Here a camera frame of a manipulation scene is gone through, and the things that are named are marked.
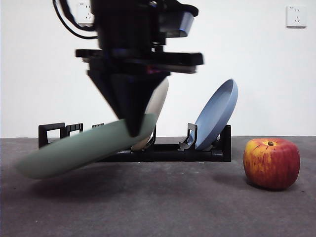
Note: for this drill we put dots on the blue plate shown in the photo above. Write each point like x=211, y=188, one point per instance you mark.
x=214, y=118

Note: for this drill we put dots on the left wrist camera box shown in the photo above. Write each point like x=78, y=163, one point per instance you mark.
x=179, y=19

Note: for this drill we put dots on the white wall socket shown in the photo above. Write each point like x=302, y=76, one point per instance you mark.
x=297, y=16
x=85, y=14

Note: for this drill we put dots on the black plate rack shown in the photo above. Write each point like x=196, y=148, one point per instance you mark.
x=172, y=154

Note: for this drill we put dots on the green plate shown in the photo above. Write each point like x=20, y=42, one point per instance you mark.
x=74, y=153

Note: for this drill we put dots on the red yellow apple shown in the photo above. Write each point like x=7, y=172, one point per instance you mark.
x=271, y=165

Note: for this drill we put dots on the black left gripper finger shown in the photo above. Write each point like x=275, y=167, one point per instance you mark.
x=140, y=98
x=103, y=86

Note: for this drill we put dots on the cream white plate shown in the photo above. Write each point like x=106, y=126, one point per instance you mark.
x=159, y=98

